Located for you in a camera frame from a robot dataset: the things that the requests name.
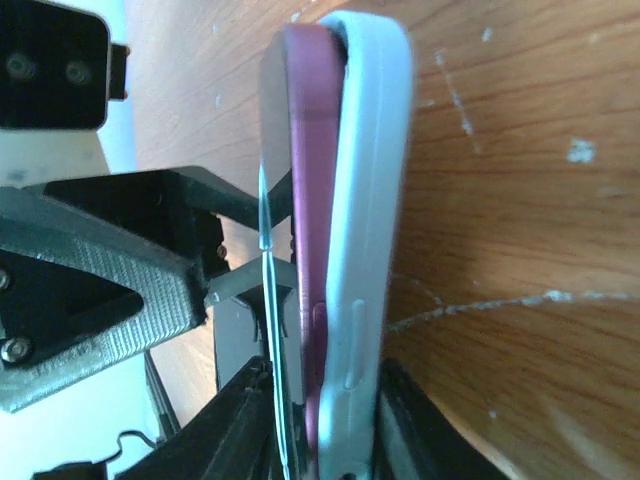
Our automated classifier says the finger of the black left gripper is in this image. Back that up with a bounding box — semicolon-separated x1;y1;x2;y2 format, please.
24;167;296;236

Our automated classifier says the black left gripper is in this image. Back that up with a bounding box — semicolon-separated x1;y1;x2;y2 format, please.
1;182;305;413

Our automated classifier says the magenta phone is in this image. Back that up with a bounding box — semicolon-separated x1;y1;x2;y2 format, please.
259;23;346;479

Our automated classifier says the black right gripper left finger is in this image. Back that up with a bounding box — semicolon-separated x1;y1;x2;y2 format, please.
117;356;274;480

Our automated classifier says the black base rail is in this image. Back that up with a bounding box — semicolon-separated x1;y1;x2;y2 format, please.
144;351;181;442

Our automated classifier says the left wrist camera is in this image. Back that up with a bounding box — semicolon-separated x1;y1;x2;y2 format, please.
1;1;129;130

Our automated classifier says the light blue phone case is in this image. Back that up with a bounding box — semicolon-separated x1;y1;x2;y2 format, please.
318;10;414;479

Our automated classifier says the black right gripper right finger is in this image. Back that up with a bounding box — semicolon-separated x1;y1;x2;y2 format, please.
373;358;505;480

